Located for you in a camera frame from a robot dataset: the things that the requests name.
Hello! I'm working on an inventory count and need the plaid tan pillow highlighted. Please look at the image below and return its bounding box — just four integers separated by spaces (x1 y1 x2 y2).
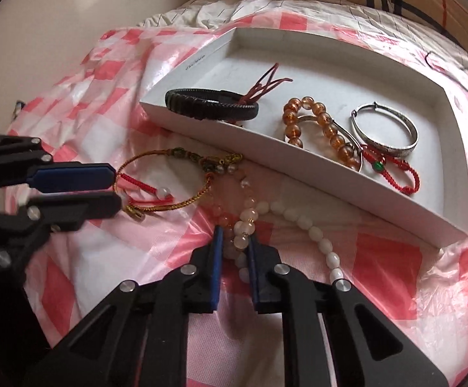
240 0 468 61

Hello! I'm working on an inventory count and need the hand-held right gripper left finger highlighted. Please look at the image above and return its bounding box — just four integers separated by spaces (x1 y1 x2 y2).
16 226 224 387

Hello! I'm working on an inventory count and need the red white checked plastic sheet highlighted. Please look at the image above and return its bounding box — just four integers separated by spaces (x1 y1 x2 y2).
6 12 468 387

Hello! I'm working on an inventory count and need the amber bead bracelet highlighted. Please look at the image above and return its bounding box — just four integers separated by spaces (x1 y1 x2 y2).
282 96 363 170

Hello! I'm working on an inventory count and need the red cord bracelet white bead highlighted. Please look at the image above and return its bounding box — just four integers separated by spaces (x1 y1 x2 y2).
119 171 174 220
234 62 294 107

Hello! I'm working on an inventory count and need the red woven bracelet green bead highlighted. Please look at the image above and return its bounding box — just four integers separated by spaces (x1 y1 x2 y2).
359 143 421 196

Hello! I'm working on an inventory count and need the wide engraved silver bangle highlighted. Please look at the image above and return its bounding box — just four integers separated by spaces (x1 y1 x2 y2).
352 103 420 159

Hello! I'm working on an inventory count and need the pink bead bracelet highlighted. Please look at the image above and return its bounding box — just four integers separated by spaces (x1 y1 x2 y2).
205 173 259 275

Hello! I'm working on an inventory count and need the gold cord charm bracelet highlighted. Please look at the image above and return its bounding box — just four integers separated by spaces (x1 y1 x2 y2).
112 149 244 212

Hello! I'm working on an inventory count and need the black braided leather bracelet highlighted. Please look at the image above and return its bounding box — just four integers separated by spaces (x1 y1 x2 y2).
164 88 260 122

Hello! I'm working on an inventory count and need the beige striped quilt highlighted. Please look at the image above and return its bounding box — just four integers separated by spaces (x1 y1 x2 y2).
139 0 468 61

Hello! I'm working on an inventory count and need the white shallow cardboard box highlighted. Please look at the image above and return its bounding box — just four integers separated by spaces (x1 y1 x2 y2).
139 27 468 248

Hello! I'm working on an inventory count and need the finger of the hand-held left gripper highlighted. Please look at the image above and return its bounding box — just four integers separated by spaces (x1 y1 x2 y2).
0 135 117 194
0 191 122 275

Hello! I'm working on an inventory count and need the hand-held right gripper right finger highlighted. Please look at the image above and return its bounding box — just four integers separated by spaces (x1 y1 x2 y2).
247 237 449 387

